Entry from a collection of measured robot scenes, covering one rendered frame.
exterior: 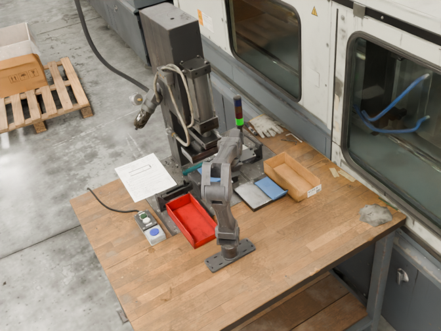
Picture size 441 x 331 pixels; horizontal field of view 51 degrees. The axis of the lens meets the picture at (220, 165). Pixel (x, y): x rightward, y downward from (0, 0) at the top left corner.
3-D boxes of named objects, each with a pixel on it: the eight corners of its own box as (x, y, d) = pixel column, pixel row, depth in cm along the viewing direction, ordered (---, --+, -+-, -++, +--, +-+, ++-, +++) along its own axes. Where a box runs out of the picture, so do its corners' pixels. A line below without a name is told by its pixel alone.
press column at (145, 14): (180, 168, 225) (148, 18, 179) (170, 156, 234) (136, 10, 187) (206, 156, 230) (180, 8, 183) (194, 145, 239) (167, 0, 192)
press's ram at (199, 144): (195, 171, 195) (183, 110, 176) (168, 142, 213) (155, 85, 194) (231, 154, 201) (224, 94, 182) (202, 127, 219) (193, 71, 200)
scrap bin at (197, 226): (194, 249, 184) (192, 239, 180) (167, 213, 202) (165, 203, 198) (220, 236, 188) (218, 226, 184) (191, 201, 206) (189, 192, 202)
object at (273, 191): (275, 201, 197) (275, 197, 195) (254, 183, 208) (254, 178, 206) (288, 195, 199) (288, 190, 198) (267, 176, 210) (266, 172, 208)
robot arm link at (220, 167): (220, 134, 174) (198, 170, 148) (243, 134, 172) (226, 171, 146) (222, 163, 179) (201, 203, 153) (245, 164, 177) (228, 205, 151)
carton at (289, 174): (297, 204, 199) (297, 190, 194) (264, 174, 216) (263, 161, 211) (321, 192, 203) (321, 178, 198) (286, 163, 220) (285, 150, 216)
